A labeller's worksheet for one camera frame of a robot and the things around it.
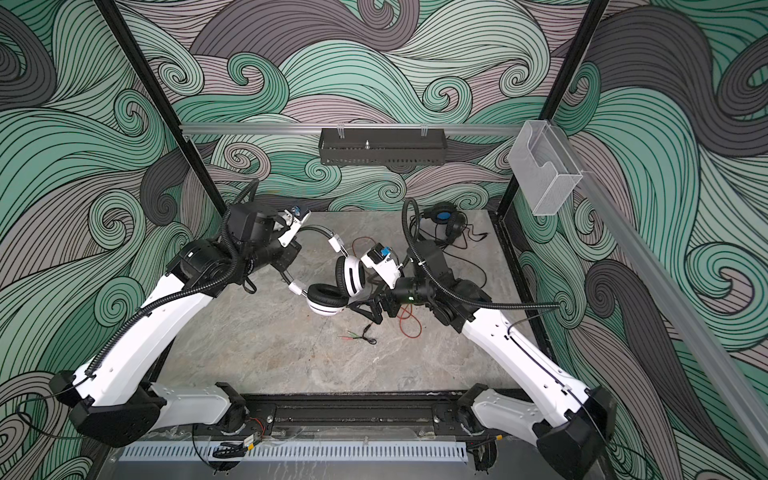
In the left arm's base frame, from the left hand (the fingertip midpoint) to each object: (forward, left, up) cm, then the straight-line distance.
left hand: (291, 233), depth 68 cm
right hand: (-11, -17, -8) cm, 22 cm away
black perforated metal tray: (+40, -21, -2) cm, 45 cm away
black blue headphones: (+34, -46, -27) cm, 63 cm away
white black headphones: (-13, -9, -7) cm, 17 cm away
